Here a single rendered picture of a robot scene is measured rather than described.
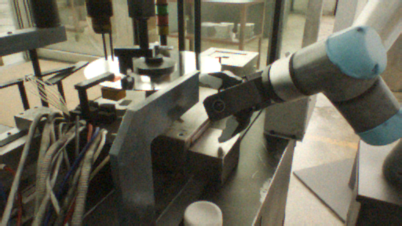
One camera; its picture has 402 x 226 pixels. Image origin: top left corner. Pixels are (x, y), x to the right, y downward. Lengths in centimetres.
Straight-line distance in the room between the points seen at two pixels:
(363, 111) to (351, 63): 9
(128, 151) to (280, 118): 52
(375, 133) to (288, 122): 36
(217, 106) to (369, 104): 22
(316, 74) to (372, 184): 37
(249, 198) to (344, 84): 31
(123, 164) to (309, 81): 29
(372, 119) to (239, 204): 29
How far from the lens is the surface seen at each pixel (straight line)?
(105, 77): 64
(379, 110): 52
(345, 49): 46
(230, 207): 64
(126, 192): 46
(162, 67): 74
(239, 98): 54
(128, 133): 42
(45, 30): 81
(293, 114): 85
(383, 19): 62
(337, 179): 207
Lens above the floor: 117
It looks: 25 degrees down
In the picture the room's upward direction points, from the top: straight up
